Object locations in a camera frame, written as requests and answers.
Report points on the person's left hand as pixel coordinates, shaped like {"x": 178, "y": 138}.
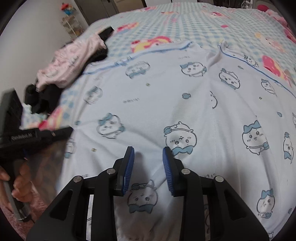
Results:
{"x": 22, "y": 189}

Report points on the light blue cartoon pajama pants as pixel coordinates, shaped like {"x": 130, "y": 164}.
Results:
{"x": 218, "y": 112}

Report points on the dark grey door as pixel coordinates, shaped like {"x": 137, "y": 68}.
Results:
{"x": 94, "y": 10}

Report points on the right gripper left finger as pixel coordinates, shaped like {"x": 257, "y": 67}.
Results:
{"x": 84, "y": 200}

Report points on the red round plush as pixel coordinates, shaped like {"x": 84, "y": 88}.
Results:
{"x": 262, "y": 7}

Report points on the pink cartoon pajama garment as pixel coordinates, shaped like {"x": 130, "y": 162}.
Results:
{"x": 68, "y": 62}

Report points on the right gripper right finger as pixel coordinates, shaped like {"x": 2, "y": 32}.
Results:
{"x": 213, "y": 199}

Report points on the pink plush toy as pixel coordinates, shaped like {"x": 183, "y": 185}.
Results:
{"x": 277, "y": 17}

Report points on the black garment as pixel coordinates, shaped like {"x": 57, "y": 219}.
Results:
{"x": 46, "y": 100}

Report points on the white storage shelf rack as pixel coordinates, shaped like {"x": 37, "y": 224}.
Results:
{"x": 72, "y": 26}

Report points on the blue checkered cartoon blanket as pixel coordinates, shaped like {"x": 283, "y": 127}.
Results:
{"x": 251, "y": 31}

